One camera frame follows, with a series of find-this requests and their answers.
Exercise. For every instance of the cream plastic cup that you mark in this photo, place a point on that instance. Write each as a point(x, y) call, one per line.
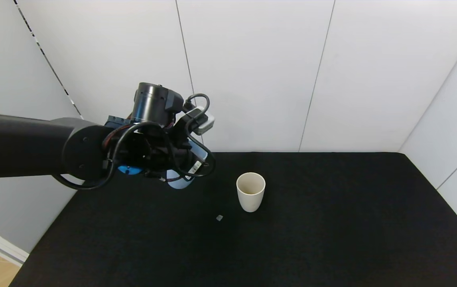
point(251, 195)

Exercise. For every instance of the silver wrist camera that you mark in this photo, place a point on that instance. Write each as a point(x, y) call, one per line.
point(203, 122)

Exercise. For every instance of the blue plastic cup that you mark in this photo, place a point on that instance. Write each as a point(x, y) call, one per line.
point(180, 182)

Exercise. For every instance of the white baseboard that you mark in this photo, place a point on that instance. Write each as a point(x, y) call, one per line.
point(1, 247)

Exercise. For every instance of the grey and black left arm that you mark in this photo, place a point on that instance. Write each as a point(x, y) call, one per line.
point(21, 145)

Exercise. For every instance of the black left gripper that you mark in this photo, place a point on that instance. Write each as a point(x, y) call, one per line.
point(196, 167)

